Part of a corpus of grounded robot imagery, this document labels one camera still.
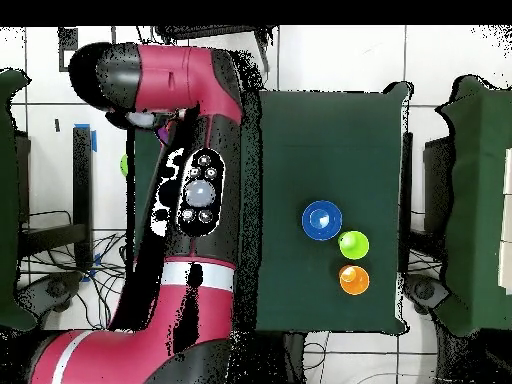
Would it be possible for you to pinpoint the dark green tablecloth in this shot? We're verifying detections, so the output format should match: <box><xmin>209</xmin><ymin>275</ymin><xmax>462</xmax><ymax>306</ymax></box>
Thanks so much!
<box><xmin>131</xmin><ymin>78</ymin><xmax>411</xmax><ymax>335</ymax></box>

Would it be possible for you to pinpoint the orange cup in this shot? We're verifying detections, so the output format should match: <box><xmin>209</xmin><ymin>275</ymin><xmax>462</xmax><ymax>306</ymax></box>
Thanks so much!
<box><xmin>338</xmin><ymin>264</ymin><xmax>371</xmax><ymax>296</ymax></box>

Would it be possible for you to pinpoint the light green cup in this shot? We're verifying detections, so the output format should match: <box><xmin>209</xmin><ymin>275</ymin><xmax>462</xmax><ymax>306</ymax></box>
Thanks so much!
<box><xmin>337</xmin><ymin>230</ymin><xmax>370</xmax><ymax>261</ymax></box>

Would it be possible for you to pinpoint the green cloth side table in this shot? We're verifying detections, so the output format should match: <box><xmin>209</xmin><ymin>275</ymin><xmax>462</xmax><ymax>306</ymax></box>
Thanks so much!
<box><xmin>0</xmin><ymin>68</ymin><xmax>38</xmax><ymax>331</ymax></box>
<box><xmin>435</xmin><ymin>75</ymin><xmax>512</xmax><ymax>337</ymax></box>

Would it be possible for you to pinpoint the blue bowl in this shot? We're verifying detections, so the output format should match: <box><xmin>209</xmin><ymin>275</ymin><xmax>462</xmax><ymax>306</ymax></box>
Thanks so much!
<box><xmin>301</xmin><ymin>199</ymin><xmax>344</xmax><ymax>242</ymax></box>

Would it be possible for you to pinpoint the black metal frame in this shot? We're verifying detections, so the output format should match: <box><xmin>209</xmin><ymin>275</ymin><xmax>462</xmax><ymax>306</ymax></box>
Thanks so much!
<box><xmin>400</xmin><ymin>131</ymin><xmax>414</xmax><ymax>274</ymax></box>
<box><xmin>17</xmin><ymin>126</ymin><xmax>94</xmax><ymax>271</ymax></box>

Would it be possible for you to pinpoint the blue tape strip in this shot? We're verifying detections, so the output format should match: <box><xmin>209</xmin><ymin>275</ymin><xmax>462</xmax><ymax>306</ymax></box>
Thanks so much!
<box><xmin>74</xmin><ymin>122</ymin><xmax>98</xmax><ymax>153</ymax></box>

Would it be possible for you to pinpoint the black chair with legs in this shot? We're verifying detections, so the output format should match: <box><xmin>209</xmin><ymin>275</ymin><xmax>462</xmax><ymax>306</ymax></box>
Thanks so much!
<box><xmin>153</xmin><ymin>24</ymin><xmax>279</xmax><ymax>73</ymax></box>

